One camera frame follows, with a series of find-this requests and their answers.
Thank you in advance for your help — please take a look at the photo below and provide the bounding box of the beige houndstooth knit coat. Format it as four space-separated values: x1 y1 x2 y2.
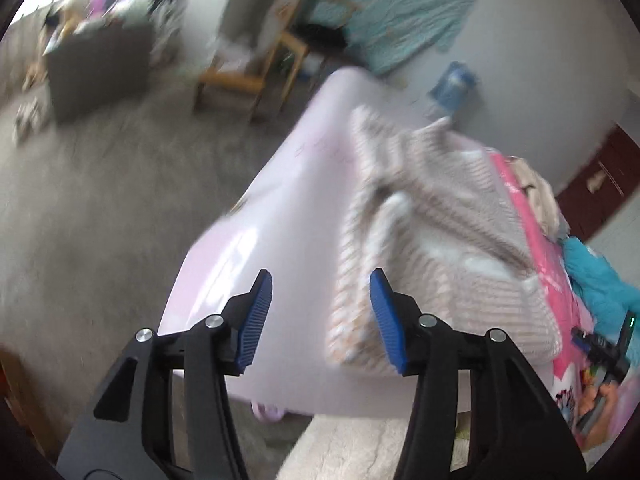
326 106 561 375

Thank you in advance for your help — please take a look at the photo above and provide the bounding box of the cream clothes pile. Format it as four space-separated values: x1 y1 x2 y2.
509 157 570 243

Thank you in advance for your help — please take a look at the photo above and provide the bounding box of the right human hand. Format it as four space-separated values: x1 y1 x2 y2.
578 382 618 451

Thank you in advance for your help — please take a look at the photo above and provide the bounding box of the pink floral blanket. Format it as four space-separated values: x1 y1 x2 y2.
490 151 594 428

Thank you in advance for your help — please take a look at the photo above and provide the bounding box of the turquoise garment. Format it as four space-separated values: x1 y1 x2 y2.
562 236 639 336

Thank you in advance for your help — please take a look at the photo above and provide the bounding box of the cream fleece blanket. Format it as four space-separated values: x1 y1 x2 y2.
274 414 471 480

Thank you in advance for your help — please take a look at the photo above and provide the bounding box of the dark red door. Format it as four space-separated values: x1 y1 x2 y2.
556 126 639 242

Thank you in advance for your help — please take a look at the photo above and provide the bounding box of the low wooden stool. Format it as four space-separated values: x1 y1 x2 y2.
193 62 266 117

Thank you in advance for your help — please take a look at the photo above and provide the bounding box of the blue water jug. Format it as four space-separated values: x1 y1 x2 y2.
428 61 477 116

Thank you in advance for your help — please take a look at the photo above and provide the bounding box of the wooden chair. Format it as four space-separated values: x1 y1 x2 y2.
249 0 364 122

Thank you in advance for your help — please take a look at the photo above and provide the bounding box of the black garment on chair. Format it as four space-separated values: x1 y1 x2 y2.
292 23 348 52

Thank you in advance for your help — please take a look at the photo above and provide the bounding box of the dark grey cabinet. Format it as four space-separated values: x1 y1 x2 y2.
43 23 154 124

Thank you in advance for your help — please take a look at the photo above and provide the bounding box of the pair of slippers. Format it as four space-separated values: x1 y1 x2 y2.
13 99 50 145

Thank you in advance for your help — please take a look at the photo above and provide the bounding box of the teal floral wall cloth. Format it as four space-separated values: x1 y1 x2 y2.
299 0 484 77

